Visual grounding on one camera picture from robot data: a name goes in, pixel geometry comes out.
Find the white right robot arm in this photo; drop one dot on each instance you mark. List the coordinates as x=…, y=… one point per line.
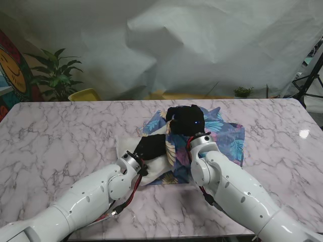
x=227, y=184

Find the white backdrop sheet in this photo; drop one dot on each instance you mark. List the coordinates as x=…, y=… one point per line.
x=176, y=37

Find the white pillow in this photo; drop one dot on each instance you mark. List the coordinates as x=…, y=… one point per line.
x=156, y=169

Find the teal panel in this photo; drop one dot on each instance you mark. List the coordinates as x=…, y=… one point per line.
x=308, y=62

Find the black tripod stand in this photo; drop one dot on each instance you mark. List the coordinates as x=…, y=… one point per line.
x=314, y=73

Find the yellow bench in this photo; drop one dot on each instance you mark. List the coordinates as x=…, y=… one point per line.
x=186, y=95

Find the small green plant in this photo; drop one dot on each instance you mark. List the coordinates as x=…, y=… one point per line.
x=242, y=92

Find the thin brown stick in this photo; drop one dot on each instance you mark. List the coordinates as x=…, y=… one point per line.
x=212, y=88

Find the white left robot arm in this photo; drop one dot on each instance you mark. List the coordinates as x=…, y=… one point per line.
x=88, y=194

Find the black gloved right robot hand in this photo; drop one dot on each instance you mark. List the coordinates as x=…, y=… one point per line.
x=188, y=121

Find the colourful smiley mural board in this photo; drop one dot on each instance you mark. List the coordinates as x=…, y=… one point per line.
x=12, y=73

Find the large green potted plant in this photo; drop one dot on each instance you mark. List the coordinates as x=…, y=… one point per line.
x=56, y=75

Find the yellow chair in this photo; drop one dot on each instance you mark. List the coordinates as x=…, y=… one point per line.
x=83, y=95

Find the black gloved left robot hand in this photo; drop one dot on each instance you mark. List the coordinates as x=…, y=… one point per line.
x=152, y=147

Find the blue leaf print pillowcase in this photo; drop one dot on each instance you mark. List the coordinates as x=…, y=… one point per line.
x=227, y=136

